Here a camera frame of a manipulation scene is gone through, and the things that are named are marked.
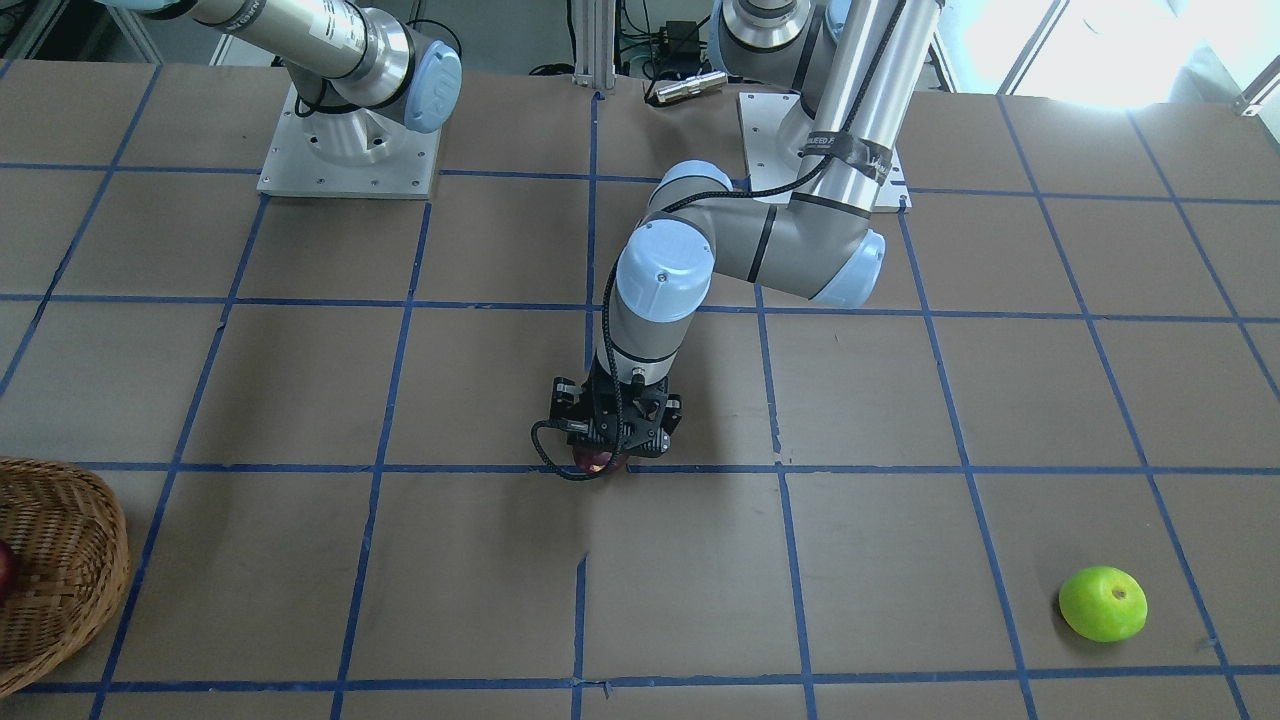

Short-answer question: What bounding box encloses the silver cylinder metal part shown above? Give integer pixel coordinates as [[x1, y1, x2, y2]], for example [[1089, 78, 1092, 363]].
[[645, 70, 730, 108]]

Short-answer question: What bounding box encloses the black power adapter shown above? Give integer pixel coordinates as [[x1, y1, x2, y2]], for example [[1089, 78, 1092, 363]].
[[655, 20, 701, 64]]

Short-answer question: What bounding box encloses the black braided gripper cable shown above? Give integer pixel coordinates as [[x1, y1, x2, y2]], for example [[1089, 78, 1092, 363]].
[[530, 0, 906, 483]]

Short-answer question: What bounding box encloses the green apple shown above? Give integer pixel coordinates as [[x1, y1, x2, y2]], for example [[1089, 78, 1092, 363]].
[[1057, 566, 1149, 643]]

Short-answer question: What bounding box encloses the wicker basket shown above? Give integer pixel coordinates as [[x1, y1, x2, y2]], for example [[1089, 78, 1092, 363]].
[[1, 456, 132, 697]]

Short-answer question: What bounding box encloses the dark red apple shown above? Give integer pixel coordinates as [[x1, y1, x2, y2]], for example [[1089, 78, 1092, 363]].
[[572, 447, 630, 474]]

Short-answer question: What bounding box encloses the red yellow apple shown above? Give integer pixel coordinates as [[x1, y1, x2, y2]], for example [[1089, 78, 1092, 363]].
[[0, 539, 20, 605]]

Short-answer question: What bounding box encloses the aluminium frame post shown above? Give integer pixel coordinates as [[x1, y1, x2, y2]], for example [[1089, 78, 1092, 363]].
[[568, 1, 618, 97]]

